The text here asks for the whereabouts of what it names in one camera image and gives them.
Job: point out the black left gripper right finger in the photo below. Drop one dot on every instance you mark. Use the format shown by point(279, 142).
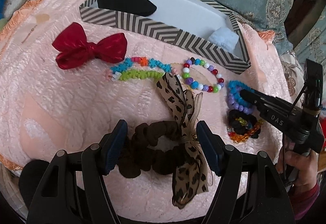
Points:
point(249, 191)

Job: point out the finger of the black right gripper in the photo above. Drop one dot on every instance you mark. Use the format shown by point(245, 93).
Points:
point(268, 104)

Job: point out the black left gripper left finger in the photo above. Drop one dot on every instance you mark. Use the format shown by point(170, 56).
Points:
point(72, 189)

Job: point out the black small scrunchie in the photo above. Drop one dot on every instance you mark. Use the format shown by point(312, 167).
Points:
point(244, 124)

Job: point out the light blue knit headband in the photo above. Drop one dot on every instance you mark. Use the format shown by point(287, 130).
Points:
point(224, 38)

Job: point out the brown leopard ribbon scrunchie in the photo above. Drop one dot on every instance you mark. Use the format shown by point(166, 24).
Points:
point(170, 147)

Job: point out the striped chevron tray box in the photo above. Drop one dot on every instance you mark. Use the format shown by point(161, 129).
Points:
point(186, 24)

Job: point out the red satin bow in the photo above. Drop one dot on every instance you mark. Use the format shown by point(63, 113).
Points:
point(75, 50)

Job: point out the black knit headband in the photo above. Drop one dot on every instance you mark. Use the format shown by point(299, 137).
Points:
point(142, 8)

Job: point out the right hand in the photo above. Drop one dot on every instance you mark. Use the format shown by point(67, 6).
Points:
point(307, 168)

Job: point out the pink quilted bedspread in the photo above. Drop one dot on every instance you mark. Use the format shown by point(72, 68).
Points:
point(45, 109)

